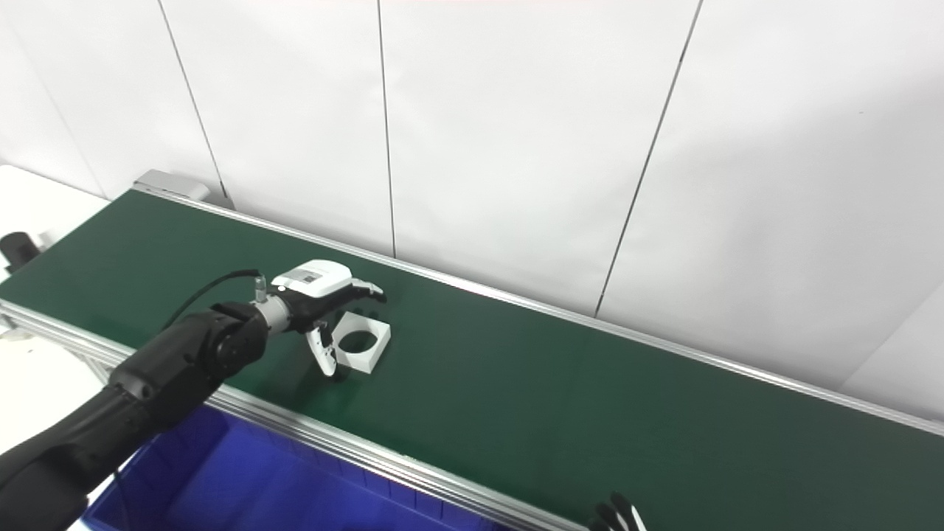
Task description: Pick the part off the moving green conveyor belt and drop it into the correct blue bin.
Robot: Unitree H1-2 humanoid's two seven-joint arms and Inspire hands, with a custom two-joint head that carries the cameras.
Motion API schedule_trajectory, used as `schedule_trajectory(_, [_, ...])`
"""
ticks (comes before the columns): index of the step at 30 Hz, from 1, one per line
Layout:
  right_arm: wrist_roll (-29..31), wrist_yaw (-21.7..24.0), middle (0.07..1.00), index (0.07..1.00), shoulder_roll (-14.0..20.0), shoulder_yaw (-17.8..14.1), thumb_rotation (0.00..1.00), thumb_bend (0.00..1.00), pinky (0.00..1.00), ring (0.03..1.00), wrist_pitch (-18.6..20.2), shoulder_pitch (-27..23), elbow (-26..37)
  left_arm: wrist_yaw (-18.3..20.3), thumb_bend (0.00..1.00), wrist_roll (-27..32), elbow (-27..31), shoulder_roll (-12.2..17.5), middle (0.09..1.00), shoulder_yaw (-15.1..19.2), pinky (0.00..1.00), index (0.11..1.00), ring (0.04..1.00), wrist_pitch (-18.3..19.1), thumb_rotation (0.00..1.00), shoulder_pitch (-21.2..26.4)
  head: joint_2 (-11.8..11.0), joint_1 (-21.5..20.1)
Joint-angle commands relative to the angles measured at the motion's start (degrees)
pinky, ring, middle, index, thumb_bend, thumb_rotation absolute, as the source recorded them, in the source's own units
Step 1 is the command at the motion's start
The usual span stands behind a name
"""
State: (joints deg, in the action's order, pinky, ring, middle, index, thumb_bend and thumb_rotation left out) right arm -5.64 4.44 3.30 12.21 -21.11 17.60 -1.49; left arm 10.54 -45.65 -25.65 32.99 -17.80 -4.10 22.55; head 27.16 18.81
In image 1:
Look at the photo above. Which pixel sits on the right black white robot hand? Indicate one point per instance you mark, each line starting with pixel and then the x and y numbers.
pixel 616 516

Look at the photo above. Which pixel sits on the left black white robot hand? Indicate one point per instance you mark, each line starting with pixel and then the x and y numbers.
pixel 313 279

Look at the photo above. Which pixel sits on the white square part with hole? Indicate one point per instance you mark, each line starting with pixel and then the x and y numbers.
pixel 375 346

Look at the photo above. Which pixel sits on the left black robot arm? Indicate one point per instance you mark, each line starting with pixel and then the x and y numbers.
pixel 162 376

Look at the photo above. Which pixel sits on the grey conveyor motor box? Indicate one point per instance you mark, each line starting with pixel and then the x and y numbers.
pixel 173 184

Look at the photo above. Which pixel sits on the green conveyor belt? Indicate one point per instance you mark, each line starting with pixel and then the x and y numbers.
pixel 516 369
pixel 354 450

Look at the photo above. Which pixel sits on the blue plastic bin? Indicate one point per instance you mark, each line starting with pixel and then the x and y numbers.
pixel 258 487

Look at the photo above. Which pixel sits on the black cylinder device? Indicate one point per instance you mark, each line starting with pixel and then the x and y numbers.
pixel 18 247

